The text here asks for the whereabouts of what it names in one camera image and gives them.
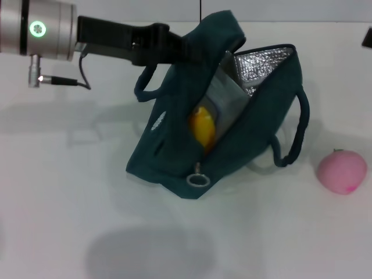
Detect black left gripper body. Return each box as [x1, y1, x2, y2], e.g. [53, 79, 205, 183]
[76, 15, 187, 67]

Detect clear blue-rimmed food container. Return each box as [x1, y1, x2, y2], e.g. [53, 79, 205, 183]
[203, 65, 251, 144]

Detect yellow banana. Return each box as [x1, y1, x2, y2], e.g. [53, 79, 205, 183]
[188, 105, 217, 155]

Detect dark teal insulated lunch bag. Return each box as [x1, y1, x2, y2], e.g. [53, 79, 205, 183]
[125, 9, 310, 201]

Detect pink peach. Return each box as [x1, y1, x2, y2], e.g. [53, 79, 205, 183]
[316, 148, 368, 194]

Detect left arm cable with plug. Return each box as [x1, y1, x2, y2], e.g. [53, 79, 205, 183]
[27, 43, 92, 91]

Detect silver zipper pull ring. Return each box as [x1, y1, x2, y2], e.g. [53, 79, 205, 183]
[186, 162, 210, 188]

